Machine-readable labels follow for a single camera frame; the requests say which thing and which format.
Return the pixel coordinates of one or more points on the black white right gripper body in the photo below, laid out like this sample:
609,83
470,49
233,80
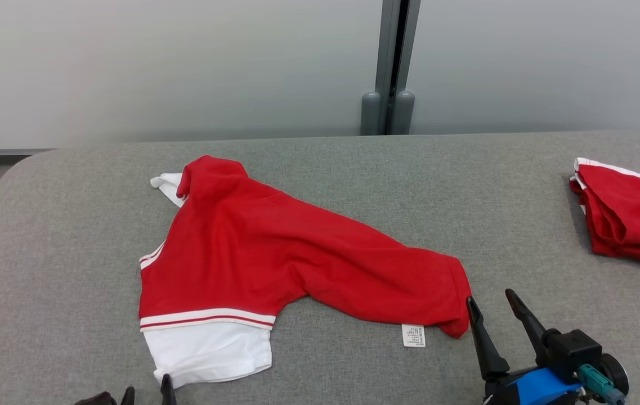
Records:
494,391

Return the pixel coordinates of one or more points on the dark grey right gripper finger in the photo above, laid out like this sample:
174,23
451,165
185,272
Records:
488,354
533,329

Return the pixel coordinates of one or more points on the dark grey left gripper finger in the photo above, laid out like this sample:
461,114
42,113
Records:
128,396
168,391

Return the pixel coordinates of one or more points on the red garment with white band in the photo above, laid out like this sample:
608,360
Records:
629,214

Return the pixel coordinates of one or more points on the red shirt with white sleeves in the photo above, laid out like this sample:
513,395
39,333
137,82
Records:
274,247

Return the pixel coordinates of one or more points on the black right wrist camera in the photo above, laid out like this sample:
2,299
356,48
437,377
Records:
573,351

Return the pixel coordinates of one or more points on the blue right camera bracket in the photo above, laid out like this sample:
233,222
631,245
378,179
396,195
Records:
539,385

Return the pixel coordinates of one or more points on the grey cylindrical post bumper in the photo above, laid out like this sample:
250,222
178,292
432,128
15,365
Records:
371,112
402,112

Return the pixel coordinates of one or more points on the grey wall post with gap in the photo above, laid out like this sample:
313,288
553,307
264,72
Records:
385,45

